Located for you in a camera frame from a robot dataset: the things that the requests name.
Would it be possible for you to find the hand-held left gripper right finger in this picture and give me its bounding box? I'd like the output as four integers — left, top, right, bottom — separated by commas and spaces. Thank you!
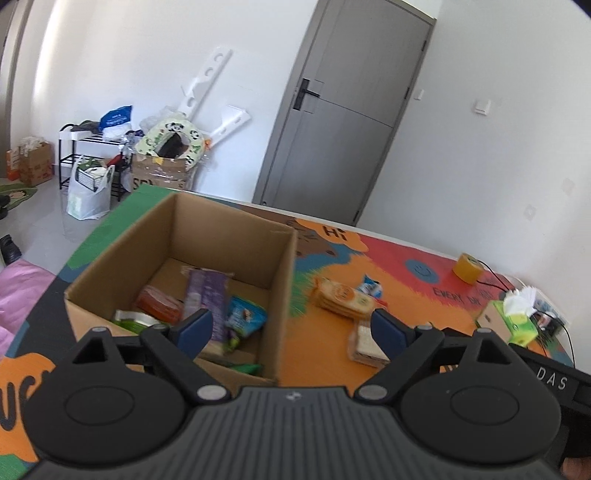
355, 308, 527, 406

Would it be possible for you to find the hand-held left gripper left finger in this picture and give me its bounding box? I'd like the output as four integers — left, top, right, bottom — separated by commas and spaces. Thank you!
60, 308, 230, 407

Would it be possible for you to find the clear sandwich cake packet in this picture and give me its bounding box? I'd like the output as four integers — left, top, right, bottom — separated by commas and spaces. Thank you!
348, 318, 391, 368

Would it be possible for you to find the long purple snack packet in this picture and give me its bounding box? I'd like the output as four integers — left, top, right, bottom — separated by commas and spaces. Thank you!
184, 270, 230, 343

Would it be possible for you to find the orange snack packet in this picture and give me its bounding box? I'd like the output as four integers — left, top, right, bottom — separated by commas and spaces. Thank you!
135, 285, 184, 324

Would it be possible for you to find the small blue white packet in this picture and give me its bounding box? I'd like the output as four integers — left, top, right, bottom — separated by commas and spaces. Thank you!
357, 275, 384, 299

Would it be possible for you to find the blue snack packet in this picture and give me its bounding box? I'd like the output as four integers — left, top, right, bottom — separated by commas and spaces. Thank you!
223, 295, 269, 343

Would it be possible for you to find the yellow cracker packet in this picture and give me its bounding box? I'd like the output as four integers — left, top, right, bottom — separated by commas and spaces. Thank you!
313, 278, 378, 320

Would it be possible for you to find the green snack packet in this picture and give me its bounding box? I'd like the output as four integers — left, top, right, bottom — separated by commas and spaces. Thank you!
113, 308, 172, 336

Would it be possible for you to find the person's right hand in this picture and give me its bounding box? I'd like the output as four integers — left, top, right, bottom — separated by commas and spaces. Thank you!
560, 456, 591, 480

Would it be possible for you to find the white power strip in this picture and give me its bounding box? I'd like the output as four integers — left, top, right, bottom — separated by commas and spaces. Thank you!
530, 299, 574, 334

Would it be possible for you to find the yellow tape roll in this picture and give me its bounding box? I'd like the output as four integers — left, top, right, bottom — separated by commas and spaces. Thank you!
453, 252, 484, 285

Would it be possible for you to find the green tissue box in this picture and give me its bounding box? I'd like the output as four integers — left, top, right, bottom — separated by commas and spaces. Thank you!
475, 285, 544, 347

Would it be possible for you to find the printed brown cardboard box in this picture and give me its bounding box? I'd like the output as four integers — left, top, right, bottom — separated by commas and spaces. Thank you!
130, 152, 197, 193

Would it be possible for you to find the white plastic shopping bag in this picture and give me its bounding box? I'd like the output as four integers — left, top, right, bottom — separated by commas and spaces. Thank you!
65, 156, 116, 221

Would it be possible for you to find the pink blanket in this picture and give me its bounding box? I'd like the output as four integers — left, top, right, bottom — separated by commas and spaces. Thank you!
0, 260, 59, 359

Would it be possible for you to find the black shoe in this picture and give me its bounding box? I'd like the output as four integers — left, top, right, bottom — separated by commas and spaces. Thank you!
0, 234, 23, 265

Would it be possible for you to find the short white board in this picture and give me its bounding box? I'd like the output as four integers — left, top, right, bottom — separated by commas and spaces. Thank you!
207, 104, 253, 149

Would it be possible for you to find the grey door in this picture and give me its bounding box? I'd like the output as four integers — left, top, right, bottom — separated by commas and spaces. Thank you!
252, 0, 437, 227

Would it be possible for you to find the black shoe rack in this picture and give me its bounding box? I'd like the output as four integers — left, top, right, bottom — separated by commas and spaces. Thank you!
58, 123, 135, 203

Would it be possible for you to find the green floor rug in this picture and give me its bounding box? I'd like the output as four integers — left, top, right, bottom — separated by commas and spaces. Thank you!
0, 182, 40, 211

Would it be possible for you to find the blue plastic bag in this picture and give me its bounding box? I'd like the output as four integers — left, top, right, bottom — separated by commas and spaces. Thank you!
99, 106, 134, 140

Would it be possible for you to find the small brown cardboard box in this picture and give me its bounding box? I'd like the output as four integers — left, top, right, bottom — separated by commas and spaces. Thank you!
18, 140, 54, 187

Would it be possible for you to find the tall white board with holes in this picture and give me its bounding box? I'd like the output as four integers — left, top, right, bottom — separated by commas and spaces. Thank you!
177, 45, 234, 119

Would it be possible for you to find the black cable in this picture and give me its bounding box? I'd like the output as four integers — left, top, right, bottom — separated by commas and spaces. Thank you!
475, 261, 578, 370

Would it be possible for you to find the panda print seat ring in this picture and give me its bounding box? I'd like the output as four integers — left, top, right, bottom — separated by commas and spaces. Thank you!
134, 117, 206, 167

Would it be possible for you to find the black door handle lock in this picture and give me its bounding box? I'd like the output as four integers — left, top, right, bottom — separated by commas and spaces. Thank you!
294, 78, 321, 110

